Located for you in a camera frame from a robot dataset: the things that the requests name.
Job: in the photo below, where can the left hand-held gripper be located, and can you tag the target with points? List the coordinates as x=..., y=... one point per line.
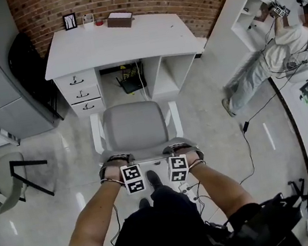
x=133, y=179

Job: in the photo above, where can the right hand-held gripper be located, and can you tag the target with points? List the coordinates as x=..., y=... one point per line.
x=178, y=169

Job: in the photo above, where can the white chair with gray seat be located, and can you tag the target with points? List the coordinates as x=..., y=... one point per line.
x=137, y=125

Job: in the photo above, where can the person's left forearm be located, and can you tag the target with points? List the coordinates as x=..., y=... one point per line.
x=99, y=216

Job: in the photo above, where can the person's right forearm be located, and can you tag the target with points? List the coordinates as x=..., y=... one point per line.
x=220, y=187

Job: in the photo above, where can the white drawer with black handle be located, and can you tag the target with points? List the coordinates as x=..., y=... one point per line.
x=83, y=94
x=88, y=107
x=76, y=80

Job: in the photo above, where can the gray chair with black legs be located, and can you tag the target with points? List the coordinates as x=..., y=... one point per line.
x=4, y=173

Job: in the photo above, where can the white desk with drawers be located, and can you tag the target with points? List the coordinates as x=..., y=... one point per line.
x=117, y=43

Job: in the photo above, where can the black folding chair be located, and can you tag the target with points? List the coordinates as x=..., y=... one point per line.
x=27, y=62

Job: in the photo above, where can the person's right hand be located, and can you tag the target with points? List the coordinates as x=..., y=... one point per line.
x=190, y=154

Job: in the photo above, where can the person's left hand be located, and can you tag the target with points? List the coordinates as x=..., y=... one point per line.
x=112, y=171

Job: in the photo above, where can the person's right black shoe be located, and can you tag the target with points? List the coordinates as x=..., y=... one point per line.
x=153, y=178

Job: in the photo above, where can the person's black shoe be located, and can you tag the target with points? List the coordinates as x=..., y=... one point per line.
x=153, y=178
x=144, y=203

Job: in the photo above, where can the white power strip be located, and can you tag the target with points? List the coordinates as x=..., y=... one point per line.
x=187, y=188

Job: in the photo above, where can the person's left black shoe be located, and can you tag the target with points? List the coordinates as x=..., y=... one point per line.
x=144, y=203

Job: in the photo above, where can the person's black clothing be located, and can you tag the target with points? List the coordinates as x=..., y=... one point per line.
x=166, y=234

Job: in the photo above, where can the black power adapter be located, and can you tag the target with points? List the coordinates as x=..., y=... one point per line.
x=246, y=127

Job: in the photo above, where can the black router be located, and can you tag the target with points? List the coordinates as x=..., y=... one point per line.
x=133, y=86

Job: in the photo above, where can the black flat pack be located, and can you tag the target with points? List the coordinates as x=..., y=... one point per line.
x=265, y=226

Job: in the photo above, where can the white hutch cabinet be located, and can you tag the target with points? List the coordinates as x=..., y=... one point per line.
x=242, y=24

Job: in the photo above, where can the brown tissue box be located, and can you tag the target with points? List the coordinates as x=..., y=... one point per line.
x=120, y=21

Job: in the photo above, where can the white pen cup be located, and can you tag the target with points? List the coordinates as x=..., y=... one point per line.
x=88, y=22

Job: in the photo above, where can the black picture frame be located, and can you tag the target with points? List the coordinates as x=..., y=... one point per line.
x=70, y=21

